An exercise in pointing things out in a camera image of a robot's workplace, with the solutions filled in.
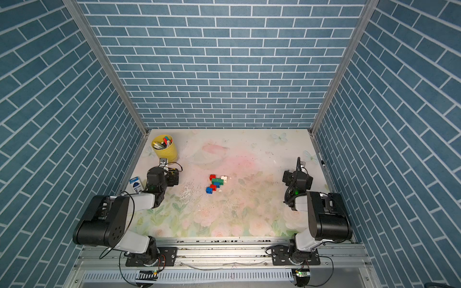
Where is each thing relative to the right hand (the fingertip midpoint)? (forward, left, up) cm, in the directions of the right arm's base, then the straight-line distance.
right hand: (299, 173), depth 95 cm
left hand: (-5, +68, +1) cm, 69 cm away
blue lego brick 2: (-9, +43, -3) cm, 44 cm away
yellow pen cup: (+7, +75, +6) cm, 76 cm away
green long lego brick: (-7, +42, -3) cm, 42 cm away
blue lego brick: (-12, +47, -3) cm, 49 cm away
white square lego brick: (-5, +40, -2) cm, 40 cm away
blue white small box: (-12, +86, -3) cm, 87 cm away
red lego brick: (-10, +45, -4) cm, 47 cm away
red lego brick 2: (-4, +47, -3) cm, 47 cm away
